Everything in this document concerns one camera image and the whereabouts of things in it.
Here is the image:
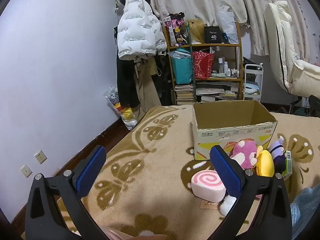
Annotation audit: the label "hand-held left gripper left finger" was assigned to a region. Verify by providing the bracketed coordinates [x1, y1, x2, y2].
[25, 145, 107, 240]

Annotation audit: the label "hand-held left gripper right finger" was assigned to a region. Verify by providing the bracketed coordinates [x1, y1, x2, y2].
[209, 145, 293, 240]

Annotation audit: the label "pink swirl roll plush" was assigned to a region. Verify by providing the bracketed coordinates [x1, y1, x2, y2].
[191, 170, 227, 203]

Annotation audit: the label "pink and white plush toy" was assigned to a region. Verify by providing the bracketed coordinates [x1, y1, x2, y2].
[230, 140, 259, 169]

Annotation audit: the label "white fluffy plush toy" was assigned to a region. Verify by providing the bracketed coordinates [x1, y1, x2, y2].
[219, 195, 237, 217]

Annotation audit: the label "cardboard box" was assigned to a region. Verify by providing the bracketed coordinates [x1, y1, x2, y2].
[192, 100, 278, 161]

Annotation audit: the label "yellow plush toy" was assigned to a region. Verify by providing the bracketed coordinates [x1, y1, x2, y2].
[255, 145, 275, 178]

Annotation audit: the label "purple plush toy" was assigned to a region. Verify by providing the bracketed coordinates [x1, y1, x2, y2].
[269, 136, 288, 174]

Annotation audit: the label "green packet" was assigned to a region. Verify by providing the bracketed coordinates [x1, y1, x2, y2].
[282, 150, 293, 180]

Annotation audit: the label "clear bag of toys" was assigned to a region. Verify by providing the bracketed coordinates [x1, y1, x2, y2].
[104, 86, 139, 130]

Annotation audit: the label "pile of papers and booklets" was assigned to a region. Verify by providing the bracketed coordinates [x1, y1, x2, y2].
[196, 81, 239, 102]

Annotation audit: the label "stack of books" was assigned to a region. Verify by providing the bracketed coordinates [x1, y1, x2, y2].
[174, 84, 195, 105]

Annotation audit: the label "pale blue cushion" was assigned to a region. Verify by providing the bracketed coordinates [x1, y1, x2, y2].
[244, 81, 260, 94]

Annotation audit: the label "light blue blanket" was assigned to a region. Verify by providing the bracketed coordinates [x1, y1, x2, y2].
[290, 182, 320, 240]

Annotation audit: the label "white trolley cart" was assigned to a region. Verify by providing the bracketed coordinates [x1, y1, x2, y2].
[243, 64, 264, 103]

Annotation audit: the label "black hanging garment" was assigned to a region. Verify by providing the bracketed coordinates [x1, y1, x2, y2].
[116, 55, 140, 108]

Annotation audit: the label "beige trousers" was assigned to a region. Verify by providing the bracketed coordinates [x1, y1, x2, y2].
[134, 57, 162, 118]

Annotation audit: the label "group of cosmetic bottles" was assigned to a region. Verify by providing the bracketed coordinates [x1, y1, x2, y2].
[217, 57, 240, 78]

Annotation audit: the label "red patterned bag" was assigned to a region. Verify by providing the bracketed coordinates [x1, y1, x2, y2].
[192, 51, 215, 79]

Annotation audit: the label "dark hanging bag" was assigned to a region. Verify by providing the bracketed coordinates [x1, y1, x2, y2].
[155, 55, 173, 105]

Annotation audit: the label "teal bag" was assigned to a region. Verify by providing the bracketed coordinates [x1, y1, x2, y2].
[170, 50, 194, 84]

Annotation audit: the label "green pole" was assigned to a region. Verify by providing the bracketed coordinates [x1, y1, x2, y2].
[186, 21, 197, 103]

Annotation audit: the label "wooden shelf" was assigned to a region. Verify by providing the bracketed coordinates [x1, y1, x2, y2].
[162, 21, 244, 105]

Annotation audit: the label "black display box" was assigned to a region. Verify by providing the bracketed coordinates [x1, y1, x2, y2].
[204, 26, 223, 44]

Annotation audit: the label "cream folded mattress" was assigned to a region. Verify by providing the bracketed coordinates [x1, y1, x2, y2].
[264, 1, 320, 98]

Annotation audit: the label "blonde wig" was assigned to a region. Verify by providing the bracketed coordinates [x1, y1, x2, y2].
[187, 19, 205, 44]

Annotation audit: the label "white plastic bag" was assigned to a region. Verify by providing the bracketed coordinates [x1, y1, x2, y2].
[216, 10, 239, 44]

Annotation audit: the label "pink packaged accessories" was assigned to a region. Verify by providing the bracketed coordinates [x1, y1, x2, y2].
[164, 12, 189, 47]

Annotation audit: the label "white puffer jacket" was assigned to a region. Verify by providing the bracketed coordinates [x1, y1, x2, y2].
[117, 0, 167, 60]

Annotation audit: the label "white wall socket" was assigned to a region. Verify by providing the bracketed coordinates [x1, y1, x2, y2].
[20, 165, 33, 178]
[34, 150, 47, 164]

